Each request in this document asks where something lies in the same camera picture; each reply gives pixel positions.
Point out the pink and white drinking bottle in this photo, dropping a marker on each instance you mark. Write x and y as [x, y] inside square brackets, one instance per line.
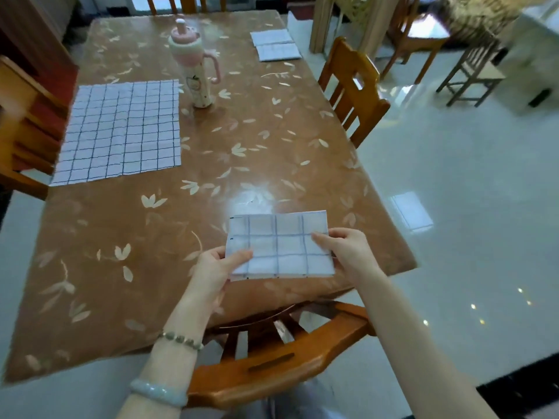
[194, 65]

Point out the small dark wooden chair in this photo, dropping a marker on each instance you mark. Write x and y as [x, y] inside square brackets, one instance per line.
[474, 71]

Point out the person's left thumb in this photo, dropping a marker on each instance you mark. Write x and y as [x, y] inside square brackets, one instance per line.
[238, 260]

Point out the orange wooden chair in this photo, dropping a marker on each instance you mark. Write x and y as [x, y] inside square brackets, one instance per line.
[279, 357]
[185, 3]
[24, 126]
[415, 34]
[354, 91]

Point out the person's left forearm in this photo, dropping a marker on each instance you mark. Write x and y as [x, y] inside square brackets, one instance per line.
[166, 357]

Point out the person's left hand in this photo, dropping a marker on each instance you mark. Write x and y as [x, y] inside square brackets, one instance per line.
[208, 274]

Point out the person's right hand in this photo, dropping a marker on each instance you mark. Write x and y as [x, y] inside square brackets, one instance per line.
[354, 257]

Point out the brown leaf-patterned tablecloth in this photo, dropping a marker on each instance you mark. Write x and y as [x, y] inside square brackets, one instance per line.
[209, 178]

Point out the large white checked cloth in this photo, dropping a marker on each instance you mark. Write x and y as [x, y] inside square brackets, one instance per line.
[120, 130]

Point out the person's right forearm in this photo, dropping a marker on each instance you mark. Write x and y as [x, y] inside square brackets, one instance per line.
[419, 349]

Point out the wooden pillar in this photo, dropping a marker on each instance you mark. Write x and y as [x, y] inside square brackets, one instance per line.
[322, 23]

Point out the person's right thumb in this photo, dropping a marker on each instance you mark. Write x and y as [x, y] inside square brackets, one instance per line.
[324, 245]

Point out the small folded checked cloth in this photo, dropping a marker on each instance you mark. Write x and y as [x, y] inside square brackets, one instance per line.
[271, 37]
[279, 52]

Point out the pale jade bangle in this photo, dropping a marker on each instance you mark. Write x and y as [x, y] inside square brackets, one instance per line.
[158, 391]

